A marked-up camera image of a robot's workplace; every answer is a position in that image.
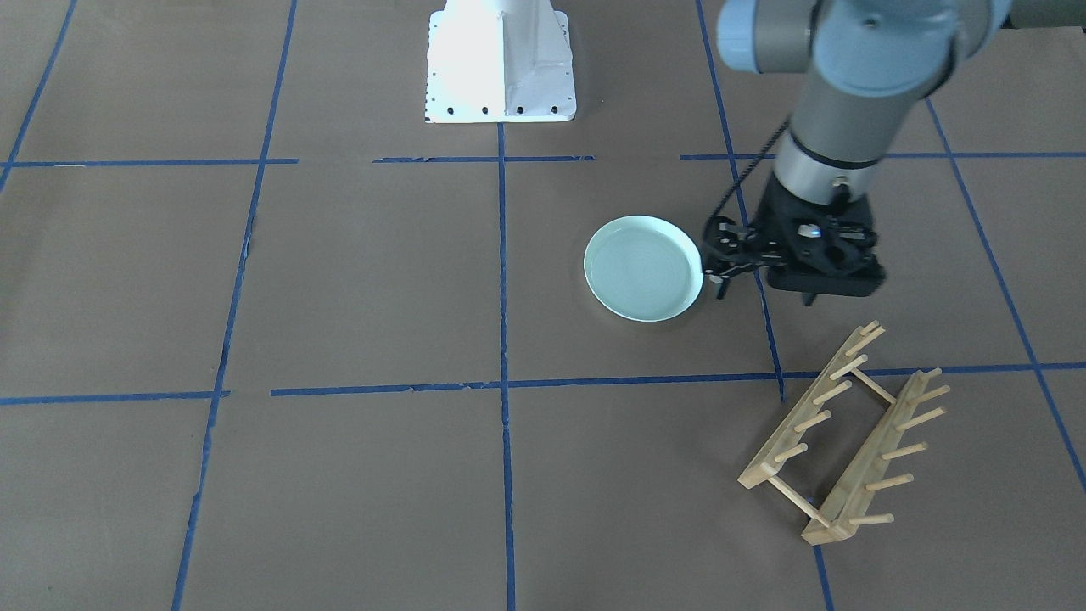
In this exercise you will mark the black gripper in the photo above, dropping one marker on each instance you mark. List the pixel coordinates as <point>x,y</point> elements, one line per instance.
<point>770,222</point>

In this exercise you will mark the light green plate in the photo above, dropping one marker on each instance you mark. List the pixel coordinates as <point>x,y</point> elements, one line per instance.
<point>643,269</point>

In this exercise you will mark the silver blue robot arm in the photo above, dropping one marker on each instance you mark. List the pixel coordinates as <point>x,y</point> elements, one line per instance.
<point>865,65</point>

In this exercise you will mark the wooden dish rack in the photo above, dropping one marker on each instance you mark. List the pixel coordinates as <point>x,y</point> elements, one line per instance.
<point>830,454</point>

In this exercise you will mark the brown paper table cover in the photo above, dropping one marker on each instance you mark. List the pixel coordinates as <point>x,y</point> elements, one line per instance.
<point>271,341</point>

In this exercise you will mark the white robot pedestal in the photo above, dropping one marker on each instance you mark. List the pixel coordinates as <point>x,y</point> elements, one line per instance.
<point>499,62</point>

